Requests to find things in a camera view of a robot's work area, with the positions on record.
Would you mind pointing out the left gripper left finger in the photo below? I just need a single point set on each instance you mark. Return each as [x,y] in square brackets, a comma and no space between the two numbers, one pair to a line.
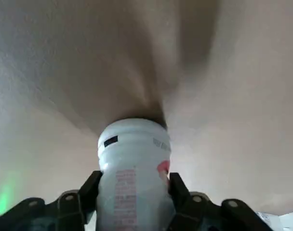
[52,216]

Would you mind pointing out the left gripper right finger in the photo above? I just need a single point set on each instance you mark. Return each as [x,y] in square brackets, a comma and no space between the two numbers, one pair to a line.
[204,216]

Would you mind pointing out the white drink bottle red label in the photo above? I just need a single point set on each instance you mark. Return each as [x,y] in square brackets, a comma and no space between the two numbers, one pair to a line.
[132,154]

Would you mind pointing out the clear acrylic shelf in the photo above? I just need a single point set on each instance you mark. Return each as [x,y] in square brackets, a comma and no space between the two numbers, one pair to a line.
[281,223]

